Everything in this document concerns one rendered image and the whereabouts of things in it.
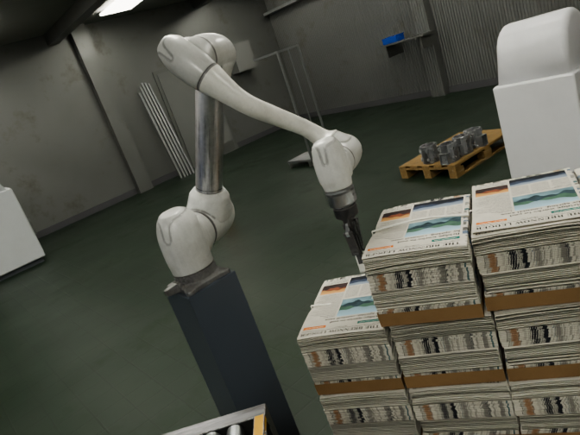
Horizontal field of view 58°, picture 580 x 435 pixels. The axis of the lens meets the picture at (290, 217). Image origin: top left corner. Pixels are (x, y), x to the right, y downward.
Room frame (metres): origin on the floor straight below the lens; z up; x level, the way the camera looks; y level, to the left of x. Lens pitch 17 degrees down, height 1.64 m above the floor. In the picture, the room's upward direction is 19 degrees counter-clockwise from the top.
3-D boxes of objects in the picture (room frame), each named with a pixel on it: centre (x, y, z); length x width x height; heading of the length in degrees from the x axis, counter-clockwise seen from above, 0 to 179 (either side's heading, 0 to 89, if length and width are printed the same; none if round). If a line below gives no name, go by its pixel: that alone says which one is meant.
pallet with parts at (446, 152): (5.41, -1.96, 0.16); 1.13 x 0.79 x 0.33; 124
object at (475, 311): (1.33, -0.31, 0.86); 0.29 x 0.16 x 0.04; 64
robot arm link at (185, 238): (1.77, 0.38, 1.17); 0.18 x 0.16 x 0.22; 154
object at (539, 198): (1.34, -0.64, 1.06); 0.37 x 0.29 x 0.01; 155
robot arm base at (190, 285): (1.75, 0.40, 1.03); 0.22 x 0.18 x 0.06; 124
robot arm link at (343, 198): (1.53, -0.17, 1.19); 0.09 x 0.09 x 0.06
